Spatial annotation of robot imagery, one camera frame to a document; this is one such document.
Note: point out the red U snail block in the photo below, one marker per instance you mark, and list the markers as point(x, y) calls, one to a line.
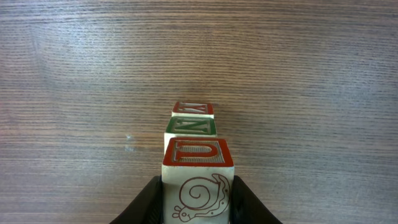
point(197, 176)

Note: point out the blue I wooden block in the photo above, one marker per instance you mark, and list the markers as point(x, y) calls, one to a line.
point(196, 127)

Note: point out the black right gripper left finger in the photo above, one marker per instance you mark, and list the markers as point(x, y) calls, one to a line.
point(146, 208)

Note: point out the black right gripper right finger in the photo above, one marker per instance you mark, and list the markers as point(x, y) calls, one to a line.
point(246, 208)

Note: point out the red A wooden block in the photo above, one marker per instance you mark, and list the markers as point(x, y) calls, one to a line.
point(203, 110)

